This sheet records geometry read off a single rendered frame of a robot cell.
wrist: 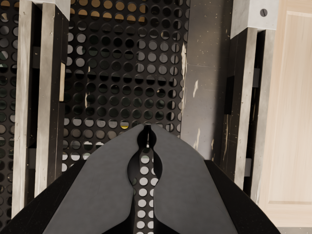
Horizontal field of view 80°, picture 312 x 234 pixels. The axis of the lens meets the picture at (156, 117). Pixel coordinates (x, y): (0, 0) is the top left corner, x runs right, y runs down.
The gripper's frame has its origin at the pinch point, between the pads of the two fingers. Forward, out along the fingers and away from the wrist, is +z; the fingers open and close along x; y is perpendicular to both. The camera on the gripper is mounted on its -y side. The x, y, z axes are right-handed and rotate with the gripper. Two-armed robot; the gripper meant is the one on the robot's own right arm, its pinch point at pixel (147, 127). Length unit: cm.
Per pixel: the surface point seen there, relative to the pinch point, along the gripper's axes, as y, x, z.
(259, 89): 6.3, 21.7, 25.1
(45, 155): 16.0, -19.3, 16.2
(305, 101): 11.1, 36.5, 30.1
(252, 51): -0.7, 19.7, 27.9
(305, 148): 21.3, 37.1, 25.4
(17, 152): 15.2, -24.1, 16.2
